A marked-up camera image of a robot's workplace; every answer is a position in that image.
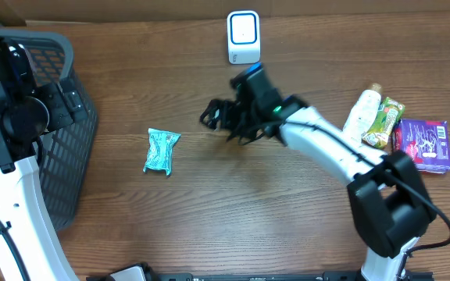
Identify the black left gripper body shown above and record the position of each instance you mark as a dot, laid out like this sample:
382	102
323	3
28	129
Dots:
59	115

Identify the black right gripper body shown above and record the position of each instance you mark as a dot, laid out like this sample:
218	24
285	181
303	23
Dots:
241	119

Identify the brown cardboard backdrop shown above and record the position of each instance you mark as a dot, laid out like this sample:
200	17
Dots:
17	12

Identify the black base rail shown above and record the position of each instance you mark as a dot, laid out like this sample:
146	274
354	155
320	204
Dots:
326	276

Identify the white barcode scanner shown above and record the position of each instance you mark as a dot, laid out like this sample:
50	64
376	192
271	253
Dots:
243	37

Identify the white tube gold cap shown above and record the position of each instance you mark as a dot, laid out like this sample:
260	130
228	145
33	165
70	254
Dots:
363	113

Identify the teal packet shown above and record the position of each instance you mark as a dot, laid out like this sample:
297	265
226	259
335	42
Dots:
160	152

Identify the green yellow snack pouch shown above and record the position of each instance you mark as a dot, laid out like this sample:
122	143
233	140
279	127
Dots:
388	114

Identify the purple sanitary pad pack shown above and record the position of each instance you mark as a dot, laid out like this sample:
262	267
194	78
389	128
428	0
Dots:
426	142

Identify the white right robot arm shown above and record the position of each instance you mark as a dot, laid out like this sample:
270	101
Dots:
391	208

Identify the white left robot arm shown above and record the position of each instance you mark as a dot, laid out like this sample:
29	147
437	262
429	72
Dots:
29	246

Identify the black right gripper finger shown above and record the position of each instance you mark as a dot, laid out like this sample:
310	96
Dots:
212	121
215	108

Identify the grey plastic mesh basket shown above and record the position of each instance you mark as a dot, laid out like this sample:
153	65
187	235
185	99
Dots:
29	60

